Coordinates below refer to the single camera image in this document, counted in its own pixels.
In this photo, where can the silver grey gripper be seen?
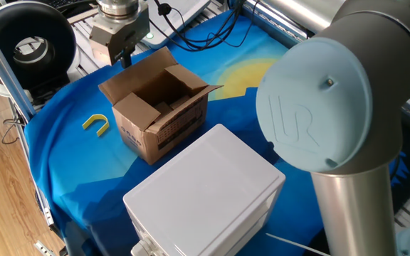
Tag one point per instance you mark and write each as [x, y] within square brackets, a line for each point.
[119, 39]

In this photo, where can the brown cardboard box with flaps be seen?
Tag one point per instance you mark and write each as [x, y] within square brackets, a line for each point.
[144, 142]

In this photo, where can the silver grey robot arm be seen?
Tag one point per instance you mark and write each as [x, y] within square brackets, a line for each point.
[333, 106]

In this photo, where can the small brown cardboard carton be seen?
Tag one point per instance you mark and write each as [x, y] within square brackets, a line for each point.
[163, 106]

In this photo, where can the white teach pendant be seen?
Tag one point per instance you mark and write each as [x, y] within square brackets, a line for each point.
[180, 17]

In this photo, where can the flat brown cardboard piece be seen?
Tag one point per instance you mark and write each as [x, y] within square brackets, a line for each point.
[180, 102]

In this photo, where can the yellow U-shaped plastic piece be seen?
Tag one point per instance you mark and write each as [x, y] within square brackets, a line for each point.
[104, 129]

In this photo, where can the black keyboard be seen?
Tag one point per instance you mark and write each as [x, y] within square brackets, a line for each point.
[69, 3]

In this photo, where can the blue mountain print cloth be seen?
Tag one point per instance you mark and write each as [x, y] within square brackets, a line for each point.
[84, 170]

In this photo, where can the white plastic drawer cabinet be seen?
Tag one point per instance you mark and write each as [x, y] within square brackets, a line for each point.
[205, 192]

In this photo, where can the aluminium frame post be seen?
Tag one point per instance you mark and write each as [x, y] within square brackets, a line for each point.
[2, 67]

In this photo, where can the aluminium table edge rail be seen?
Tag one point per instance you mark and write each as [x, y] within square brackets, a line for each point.
[279, 25]

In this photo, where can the metal corner bracket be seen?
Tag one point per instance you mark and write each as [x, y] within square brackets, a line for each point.
[43, 247]

